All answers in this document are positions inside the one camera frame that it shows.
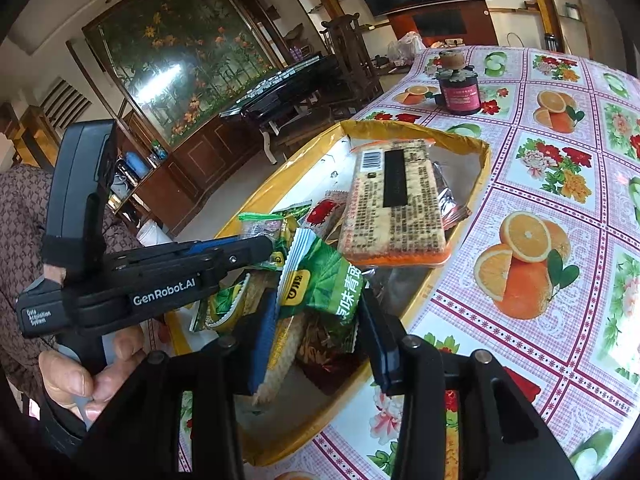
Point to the floral fruit tablecloth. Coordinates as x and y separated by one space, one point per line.
548 273

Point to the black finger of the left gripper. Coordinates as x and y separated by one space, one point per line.
220 264

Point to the dark red foil snack bag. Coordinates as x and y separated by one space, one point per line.
329 353

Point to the floral wall painting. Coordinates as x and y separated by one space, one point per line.
181 62

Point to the person's left hand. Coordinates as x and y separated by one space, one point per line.
64 378

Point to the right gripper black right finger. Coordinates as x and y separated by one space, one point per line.
401 363

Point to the green pea snack bag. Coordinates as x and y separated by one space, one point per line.
317 277
279 226

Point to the cracker pack with black stripe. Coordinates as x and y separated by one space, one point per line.
221 311

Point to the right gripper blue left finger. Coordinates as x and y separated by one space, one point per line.
255 335

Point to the large orange cracker box pack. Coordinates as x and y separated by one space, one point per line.
392 215

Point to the dark wooden chair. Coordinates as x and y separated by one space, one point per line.
358 72

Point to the black piano table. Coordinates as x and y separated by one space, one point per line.
282 91

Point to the yellow green cracker pack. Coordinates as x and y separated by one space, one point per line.
289 334

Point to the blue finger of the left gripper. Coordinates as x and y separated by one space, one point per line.
225 244

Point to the yellow cardboard tray box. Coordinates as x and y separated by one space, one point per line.
325 163

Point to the dark jar with pink label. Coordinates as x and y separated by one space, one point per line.
458 83

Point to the white plastic bag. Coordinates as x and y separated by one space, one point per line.
404 51

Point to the small red snack packet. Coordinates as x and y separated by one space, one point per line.
325 213

